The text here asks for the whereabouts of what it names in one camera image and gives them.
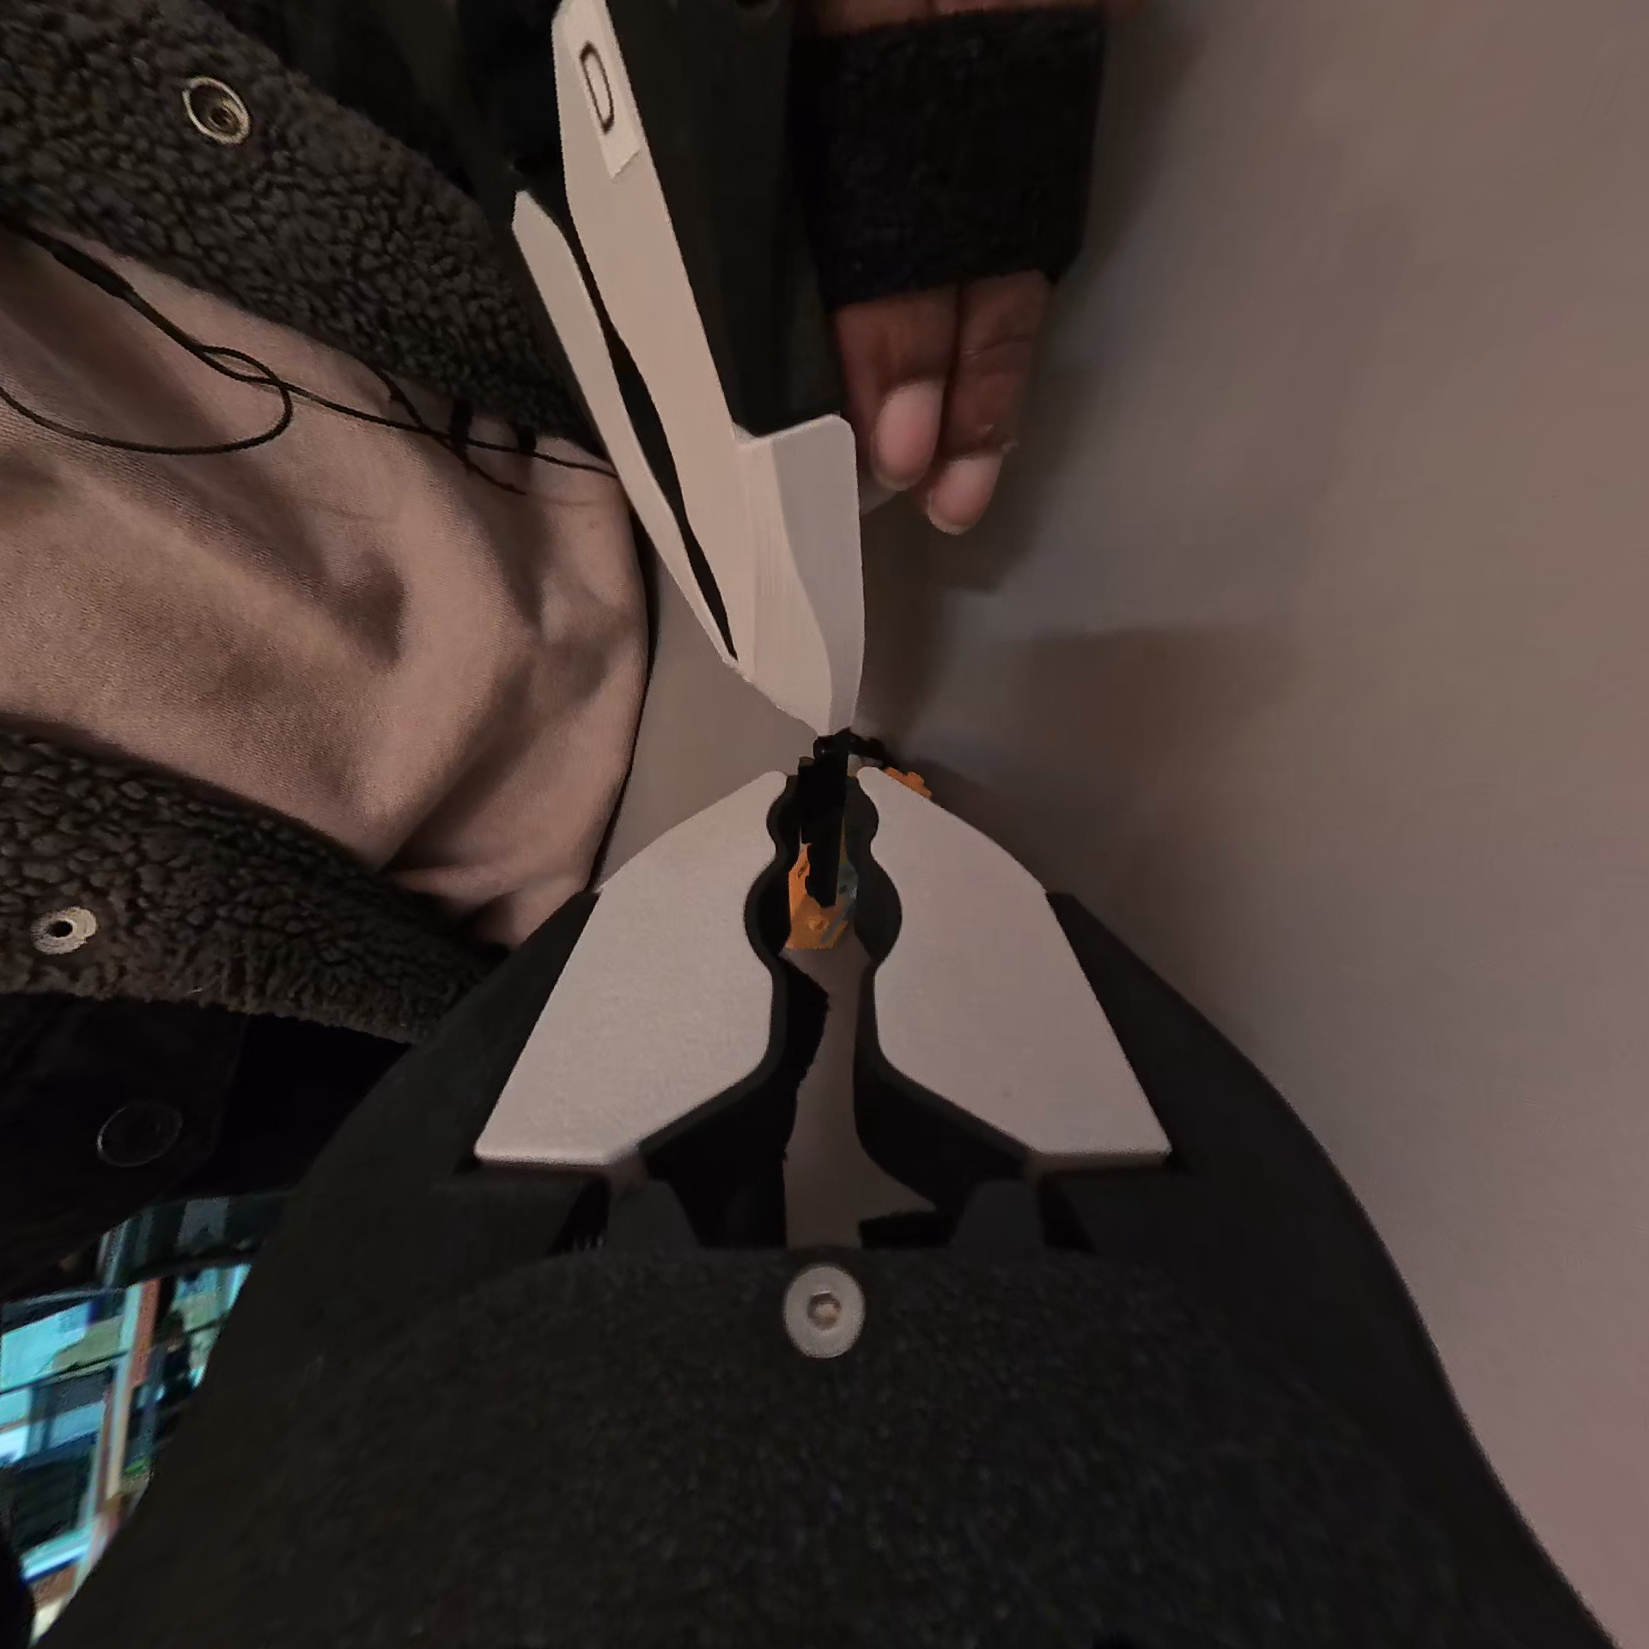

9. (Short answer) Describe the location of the thin black cord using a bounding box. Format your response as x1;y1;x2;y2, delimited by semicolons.
0;219;620;496

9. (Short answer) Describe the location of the long black brick plate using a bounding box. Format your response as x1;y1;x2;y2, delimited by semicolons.
790;727;891;906

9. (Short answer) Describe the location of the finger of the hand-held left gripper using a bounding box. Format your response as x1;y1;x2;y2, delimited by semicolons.
551;0;865;741
512;190;745;676

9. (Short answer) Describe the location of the grey desk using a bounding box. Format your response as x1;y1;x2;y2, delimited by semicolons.
594;0;1649;1649

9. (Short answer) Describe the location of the dark fleece jacket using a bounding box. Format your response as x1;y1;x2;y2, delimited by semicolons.
0;0;620;1303

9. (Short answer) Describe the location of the person's left hand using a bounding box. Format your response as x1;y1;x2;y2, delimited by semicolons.
830;266;1055;537

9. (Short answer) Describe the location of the beige sweatshirt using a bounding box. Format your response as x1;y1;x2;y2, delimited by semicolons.
0;225;651;947

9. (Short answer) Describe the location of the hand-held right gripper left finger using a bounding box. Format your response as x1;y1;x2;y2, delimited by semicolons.
472;769;790;1175

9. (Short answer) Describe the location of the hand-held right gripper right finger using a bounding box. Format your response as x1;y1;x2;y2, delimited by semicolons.
851;767;1173;1179

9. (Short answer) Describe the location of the orange grey black brick assembly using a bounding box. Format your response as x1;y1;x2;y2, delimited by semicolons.
779;765;938;957

